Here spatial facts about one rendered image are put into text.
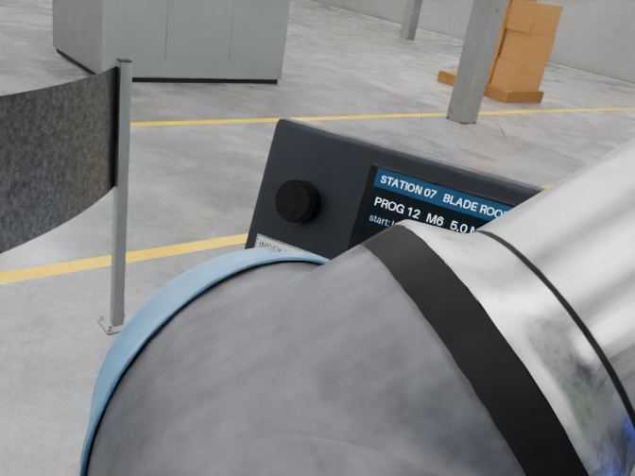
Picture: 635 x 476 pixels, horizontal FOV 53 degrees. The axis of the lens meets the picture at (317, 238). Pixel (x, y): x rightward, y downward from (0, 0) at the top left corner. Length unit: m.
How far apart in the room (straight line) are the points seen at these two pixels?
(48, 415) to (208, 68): 5.03
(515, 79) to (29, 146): 7.51
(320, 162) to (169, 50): 6.06
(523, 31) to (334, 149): 8.34
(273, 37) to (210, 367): 6.87
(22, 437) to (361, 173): 1.74
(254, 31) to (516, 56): 3.56
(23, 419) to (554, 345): 1.99
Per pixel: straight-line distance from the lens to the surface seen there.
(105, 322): 2.49
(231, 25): 6.74
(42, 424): 2.08
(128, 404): 0.19
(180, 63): 6.54
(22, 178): 1.77
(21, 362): 2.34
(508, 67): 8.81
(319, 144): 0.42
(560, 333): 0.17
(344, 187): 0.41
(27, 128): 1.75
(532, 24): 8.68
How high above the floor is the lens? 1.36
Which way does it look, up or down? 24 degrees down
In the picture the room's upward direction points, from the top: 10 degrees clockwise
